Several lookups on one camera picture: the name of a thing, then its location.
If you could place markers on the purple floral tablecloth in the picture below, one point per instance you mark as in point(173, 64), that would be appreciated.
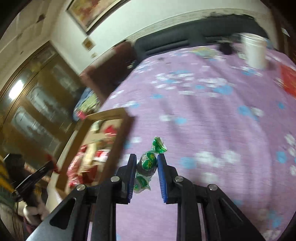
point(222, 122)

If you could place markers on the small gold wall plaque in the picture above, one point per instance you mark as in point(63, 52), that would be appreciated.
point(88, 44)

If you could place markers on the red mesh gift bag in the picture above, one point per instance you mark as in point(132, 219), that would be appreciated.
point(288, 77)

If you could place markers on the green twist-wrapped candy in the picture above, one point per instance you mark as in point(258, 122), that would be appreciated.
point(147, 165)

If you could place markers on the white plastic jar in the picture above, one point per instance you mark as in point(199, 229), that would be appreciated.
point(255, 48)

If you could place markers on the green patterned booklet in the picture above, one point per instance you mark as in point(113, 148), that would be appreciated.
point(205, 52)

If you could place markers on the brown cardboard tray box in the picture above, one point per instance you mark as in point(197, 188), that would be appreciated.
point(109, 129)

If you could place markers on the small black pouch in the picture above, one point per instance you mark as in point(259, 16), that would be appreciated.
point(225, 47)

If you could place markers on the framed horse painting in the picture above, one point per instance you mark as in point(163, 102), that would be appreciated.
point(88, 14)

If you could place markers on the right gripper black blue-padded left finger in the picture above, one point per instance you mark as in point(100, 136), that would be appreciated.
point(90, 209)

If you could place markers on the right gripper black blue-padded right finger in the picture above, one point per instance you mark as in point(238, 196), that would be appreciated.
point(203, 213)

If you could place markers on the yellow biscuit bar packet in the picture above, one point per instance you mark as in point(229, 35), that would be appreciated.
point(89, 154)

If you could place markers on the black leather sofa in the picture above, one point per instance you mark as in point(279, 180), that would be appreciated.
point(203, 32)

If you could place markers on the maroon armchair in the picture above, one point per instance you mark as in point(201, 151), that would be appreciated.
point(105, 73)

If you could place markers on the brown wooden glass cabinet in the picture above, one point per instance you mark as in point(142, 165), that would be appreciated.
point(37, 105)

